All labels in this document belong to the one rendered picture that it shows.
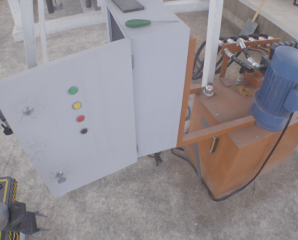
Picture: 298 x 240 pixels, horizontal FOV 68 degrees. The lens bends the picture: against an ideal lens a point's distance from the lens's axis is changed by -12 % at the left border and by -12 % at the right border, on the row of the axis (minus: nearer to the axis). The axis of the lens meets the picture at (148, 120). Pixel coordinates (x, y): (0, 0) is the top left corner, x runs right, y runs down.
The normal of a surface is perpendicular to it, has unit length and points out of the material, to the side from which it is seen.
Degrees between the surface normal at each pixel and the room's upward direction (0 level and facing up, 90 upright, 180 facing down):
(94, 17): 90
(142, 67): 90
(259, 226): 0
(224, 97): 0
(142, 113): 90
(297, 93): 0
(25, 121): 90
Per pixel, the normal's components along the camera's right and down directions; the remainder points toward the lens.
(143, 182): 0.00, -0.68
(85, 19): 0.32, 0.69
